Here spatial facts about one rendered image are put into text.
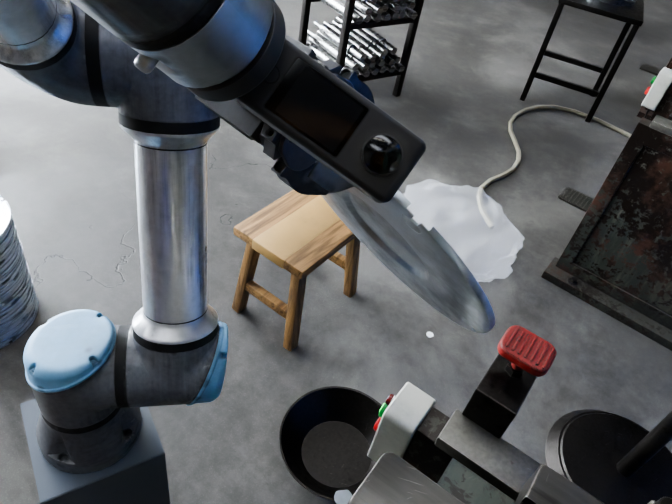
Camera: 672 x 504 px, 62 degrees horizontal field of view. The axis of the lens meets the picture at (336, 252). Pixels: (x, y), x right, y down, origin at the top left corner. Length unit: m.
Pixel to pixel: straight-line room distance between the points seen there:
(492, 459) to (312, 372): 0.88
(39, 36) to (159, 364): 0.42
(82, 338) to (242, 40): 0.59
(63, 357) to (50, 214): 1.33
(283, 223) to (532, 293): 0.96
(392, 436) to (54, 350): 0.47
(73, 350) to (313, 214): 0.91
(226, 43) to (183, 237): 0.45
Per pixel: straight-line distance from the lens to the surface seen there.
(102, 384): 0.82
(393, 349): 1.72
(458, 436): 0.83
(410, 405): 0.85
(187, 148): 0.68
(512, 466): 0.83
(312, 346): 1.67
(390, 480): 0.61
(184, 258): 0.73
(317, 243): 1.48
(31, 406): 1.06
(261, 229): 1.50
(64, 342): 0.83
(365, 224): 0.66
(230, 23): 0.30
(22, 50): 0.63
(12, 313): 1.70
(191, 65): 0.31
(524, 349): 0.80
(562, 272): 2.18
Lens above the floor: 1.31
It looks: 42 degrees down
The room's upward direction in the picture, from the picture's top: 12 degrees clockwise
